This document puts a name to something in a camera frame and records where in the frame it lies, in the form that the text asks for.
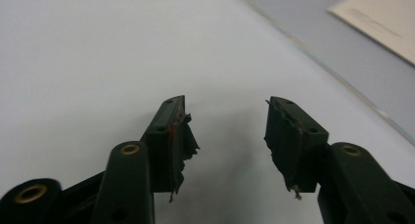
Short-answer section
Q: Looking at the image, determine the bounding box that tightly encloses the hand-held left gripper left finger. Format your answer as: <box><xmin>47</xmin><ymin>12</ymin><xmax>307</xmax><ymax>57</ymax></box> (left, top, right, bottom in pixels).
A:
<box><xmin>140</xmin><ymin>94</ymin><xmax>201</xmax><ymax>203</ymax></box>

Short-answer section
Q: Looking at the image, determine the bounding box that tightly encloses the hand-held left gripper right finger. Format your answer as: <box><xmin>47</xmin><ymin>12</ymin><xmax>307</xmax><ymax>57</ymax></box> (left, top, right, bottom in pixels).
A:
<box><xmin>263</xmin><ymin>95</ymin><xmax>330</xmax><ymax>201</ymax></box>

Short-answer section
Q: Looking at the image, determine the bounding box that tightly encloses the beige paper sheet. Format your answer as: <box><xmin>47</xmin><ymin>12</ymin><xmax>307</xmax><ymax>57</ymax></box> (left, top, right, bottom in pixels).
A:
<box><xmin>327</xmin><ymin>0</ymin><xmax>415</xmax><ymax>67</ymax></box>

